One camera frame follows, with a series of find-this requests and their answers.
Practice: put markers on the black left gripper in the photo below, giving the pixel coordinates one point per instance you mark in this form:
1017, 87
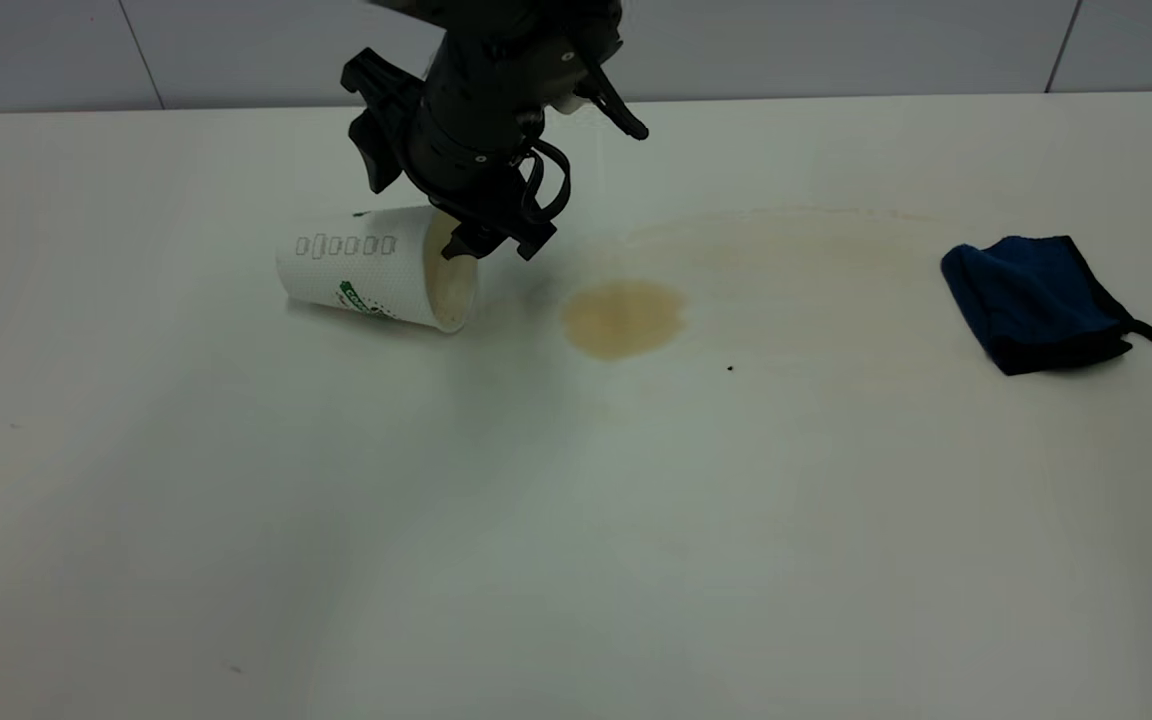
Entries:
461, 140

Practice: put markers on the white paper coffee cup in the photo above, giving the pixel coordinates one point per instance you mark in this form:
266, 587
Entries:
356, 275

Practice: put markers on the dark blue cloth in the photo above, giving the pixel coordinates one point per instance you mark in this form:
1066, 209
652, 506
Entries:
1031, 300

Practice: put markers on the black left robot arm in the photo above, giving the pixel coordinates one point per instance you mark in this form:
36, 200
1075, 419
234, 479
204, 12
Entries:
516, 30

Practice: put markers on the brown coffee spill puddle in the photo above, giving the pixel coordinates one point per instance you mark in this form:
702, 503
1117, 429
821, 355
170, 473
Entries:
624, 318

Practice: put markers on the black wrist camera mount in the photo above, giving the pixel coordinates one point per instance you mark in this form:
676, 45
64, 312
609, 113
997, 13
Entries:
376, 110

